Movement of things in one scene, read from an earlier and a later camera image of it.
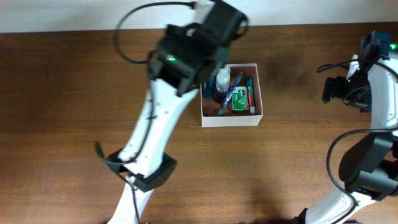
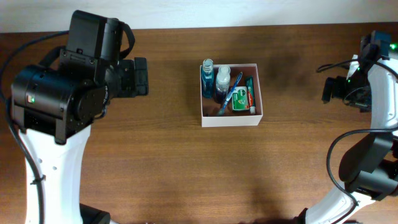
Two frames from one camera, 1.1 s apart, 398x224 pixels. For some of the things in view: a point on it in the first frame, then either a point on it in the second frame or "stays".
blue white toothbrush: (235, 83) stays
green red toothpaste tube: (250, 86) stays
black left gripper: (219, 53) -> (129, 87)
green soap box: (240, 99) stays
